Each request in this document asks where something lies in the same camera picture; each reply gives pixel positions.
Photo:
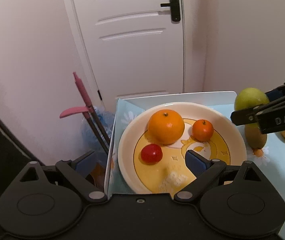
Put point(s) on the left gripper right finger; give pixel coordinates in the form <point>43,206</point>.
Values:
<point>206,173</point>

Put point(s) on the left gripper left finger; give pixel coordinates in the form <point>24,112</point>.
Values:
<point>76,171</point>

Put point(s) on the green apple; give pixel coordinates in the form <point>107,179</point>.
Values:
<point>250,97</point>

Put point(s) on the small tangerine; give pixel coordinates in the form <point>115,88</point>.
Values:
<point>202,130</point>

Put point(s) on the red cherry tomato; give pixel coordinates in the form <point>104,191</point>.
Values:
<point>151,154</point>

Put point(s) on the large front orange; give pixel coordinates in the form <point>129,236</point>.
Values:
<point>166,126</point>

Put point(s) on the brown kiwi with sticker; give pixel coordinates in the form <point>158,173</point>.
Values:
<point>254,137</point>

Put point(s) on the cream oval duck plate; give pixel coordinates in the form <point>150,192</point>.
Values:
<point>170,175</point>

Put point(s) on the black clothes rack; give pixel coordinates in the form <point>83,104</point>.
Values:
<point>13,139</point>

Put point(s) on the white panel door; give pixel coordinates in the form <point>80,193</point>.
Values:
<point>131,48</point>

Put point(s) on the black door handle lock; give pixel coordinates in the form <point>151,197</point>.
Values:
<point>174,6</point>

